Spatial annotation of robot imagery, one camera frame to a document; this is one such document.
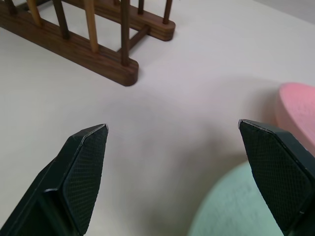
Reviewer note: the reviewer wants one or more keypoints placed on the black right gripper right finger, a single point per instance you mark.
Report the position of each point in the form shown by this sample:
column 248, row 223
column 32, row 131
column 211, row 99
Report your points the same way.
column 278, row 169

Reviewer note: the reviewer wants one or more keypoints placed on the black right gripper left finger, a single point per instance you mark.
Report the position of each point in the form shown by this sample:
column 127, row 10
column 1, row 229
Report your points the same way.
column 73, row 177

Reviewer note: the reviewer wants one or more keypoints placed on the wooden dish rack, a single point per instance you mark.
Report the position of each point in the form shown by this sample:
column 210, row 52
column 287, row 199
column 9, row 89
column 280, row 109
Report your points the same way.
column 73, row 37

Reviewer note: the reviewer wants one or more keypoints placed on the pink round plate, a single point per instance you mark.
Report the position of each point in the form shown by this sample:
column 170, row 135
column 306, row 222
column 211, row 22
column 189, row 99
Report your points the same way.
column 299, row 115

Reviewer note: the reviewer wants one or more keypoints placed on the green round plate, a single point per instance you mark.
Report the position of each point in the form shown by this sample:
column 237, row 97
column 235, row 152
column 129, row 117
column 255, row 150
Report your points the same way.
column 229, row 209

